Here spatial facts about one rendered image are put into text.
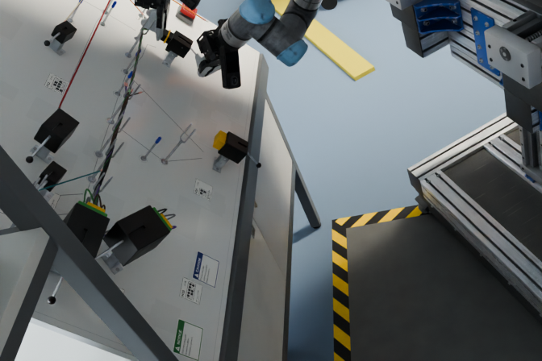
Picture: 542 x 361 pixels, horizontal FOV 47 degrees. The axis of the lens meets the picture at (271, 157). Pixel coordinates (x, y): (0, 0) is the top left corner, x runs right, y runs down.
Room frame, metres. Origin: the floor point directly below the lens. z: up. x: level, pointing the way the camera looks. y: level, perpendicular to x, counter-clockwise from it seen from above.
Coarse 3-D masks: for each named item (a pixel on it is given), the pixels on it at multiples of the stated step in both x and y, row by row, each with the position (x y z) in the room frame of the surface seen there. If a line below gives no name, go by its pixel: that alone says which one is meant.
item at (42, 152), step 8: (56, 112) 1.13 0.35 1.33; (64, 112) 1.14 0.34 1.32; (48, 120) 1.10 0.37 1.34; (56, 120) 1.11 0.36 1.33; (64, 120) 1.12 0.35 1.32; (72, 120) 1.12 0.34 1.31; (40, 128) 1.09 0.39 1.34; (48, 128) 1.08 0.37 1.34; (56, 128) 1.10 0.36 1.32; (64, 128) 1.10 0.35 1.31; (72, 128) 1.10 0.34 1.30; (40, 136) 1.09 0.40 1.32; (48, 136) 1.08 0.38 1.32; (56, 136) 1.07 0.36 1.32; (64, 136) 1.08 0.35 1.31; (48, 144) 1.09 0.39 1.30; (56, 144) 1.08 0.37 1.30; (32, 152) 1.13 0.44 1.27; (40, 152) 1.13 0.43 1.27; (48, 152) 1.13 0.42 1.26; (32, 160) 1.03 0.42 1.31; (48, 160) 1.12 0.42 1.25
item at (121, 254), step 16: (144, 208) 0.93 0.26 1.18; (128, 224) 0.88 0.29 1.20; (144, 224) 0.89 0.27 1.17; (160, 224) 0.90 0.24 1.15; (112, 240) 0.88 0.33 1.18; (128, 240) 0.85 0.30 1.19; (144, 240) 0.86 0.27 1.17; (160, 240) 0.89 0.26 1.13; (96, 256) 0.84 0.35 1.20; (112, 256) 0.92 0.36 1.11; (128, 256) 0.85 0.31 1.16
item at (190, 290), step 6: (186, 282) 0.92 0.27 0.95; (192, 282) 0.93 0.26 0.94; (186, 288) 0.91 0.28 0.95; (192, 288) 0.91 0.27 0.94; (198, 288) 0.91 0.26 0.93; (180, 294) 0.89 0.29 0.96; (186, 294) 0.89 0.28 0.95; (192, 294) 0.90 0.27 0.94; (198, 294) 0.90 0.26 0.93; (192, 300) 0.88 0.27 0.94; (198, 300) 0.89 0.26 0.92
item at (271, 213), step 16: (272, 128) 1.73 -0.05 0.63; (272, 144) 1.67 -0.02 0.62; (272, 160) 1.60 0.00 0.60; (288, 160) 1.75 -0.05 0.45; (272, 176) 1.54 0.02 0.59; (288, 176) 1.68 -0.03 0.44; (256, 192) 1.38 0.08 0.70; (272, 192) 1.48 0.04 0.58; (288, 192) 1.62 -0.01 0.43; (256, 208) 1.33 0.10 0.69; (272, 208) 1.43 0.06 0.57; (288, 208) 1.55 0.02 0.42; (256, 224) 1.28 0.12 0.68; (272, 224) 1.37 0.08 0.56; (288, 224) 1.49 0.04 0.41; (272, 240) 1.32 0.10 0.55
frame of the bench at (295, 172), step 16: (272, 112) 1.80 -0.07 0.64; (288, 144) 1.82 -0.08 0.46; (304, 192) 1.80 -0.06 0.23; (304, 208) 1.81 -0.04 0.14; (320, 224) 1.81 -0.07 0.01; (288, 240) 1.43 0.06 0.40; (288, 256) 1.37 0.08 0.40; (288, 272) 1.32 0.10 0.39; (288, 288) 1.26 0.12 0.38; (288, 304) 1.21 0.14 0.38; (288, 320) 1.16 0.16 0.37
